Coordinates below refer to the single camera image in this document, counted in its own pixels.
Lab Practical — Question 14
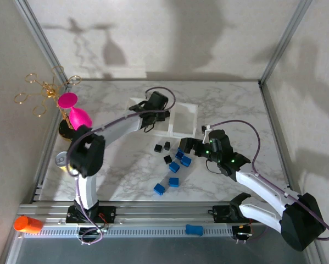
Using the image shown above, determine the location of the white three-compartment container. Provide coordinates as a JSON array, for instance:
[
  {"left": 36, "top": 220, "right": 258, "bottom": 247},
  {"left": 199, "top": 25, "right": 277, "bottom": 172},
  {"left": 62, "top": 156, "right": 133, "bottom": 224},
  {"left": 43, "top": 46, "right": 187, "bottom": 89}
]
[{"left": 125, "top": 96, "right": 199, "bottom": 138}]

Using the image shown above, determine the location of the pink plastic wine glass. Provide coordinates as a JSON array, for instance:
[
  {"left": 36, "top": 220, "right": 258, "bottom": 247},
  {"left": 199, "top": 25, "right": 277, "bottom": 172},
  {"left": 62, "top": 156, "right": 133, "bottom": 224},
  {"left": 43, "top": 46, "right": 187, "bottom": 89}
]
[{"left": 57, "top": 92, "right": 93, "bottom": 131}]

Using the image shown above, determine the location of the aluminum front beam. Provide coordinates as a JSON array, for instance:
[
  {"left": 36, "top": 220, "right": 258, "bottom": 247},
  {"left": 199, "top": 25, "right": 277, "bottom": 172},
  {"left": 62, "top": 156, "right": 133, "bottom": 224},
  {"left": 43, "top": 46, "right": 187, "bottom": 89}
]
[{"left": 17, "top": 202, "right": 264, "bottom": 225}]

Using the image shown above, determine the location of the blue bone-shaped object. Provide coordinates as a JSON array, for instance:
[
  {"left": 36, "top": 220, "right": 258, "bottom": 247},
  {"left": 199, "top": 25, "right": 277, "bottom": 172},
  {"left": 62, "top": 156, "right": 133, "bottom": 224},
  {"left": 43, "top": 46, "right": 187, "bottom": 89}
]
[{"left": 185, "top": 224, "right": 204, "bottom": 237}]

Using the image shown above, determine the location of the silver drink can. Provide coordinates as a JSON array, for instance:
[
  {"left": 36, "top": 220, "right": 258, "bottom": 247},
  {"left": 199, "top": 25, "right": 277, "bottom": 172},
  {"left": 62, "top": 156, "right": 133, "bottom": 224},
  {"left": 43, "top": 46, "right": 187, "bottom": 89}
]
[{"left": 55, "top": 150, "right": 80, "bottom": 177}]

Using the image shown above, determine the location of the orange plastic cylinder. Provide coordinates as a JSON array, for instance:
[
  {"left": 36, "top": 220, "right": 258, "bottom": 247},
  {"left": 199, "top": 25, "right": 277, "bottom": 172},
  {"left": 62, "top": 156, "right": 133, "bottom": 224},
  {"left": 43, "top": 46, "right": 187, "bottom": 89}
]
[{"left": 13, "top": 215, "right": 43, "bottom": 235}]

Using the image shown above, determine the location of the aluminum side rail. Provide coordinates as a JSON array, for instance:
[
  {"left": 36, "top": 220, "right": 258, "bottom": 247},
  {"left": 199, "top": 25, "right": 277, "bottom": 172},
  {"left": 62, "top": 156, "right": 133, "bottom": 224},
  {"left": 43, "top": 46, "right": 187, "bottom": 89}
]
[
  {"left": 259, "top": 82, "right": 294, "bottom": 191},
  {"left": 31, "top": 82, "right": 71, "bottom": 204}
]

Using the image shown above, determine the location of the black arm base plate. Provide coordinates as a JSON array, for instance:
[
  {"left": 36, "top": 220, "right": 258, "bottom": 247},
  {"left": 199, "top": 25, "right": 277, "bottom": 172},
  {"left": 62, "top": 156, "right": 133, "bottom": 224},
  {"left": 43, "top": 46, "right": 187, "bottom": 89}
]
[
  {"left": 212, "top": 205, "right": 253, "bottom": 223},
  {"left": 66, "top": 206, "right": 117, "bottom": 224}
]

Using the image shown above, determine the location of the gold wire glass stand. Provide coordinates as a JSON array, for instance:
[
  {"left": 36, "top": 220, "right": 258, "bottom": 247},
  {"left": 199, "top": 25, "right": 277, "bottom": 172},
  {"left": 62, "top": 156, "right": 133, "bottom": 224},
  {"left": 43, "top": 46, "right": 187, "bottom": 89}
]
[{"left": 14, "top": 65, "right": 82, "bottom": 143}]

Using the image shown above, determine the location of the slotted grey cable duct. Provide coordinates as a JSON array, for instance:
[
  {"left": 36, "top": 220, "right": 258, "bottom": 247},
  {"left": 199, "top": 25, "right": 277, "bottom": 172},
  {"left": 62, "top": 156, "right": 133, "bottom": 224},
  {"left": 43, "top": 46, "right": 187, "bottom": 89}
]
[{"left": 23, "top": 224, "right": 234, "bottom": 239}]

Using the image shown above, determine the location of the aluminum frame post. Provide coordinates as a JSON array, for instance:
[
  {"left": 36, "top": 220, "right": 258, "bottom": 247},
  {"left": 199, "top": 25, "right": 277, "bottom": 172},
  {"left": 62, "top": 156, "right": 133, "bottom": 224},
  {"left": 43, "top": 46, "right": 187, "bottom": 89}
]
[
  {"left": 258, "top": 0, "right": 315, "bottom": 87},
  {"left": 13, "top": 0, "right": 73, "bottom": 89}
]

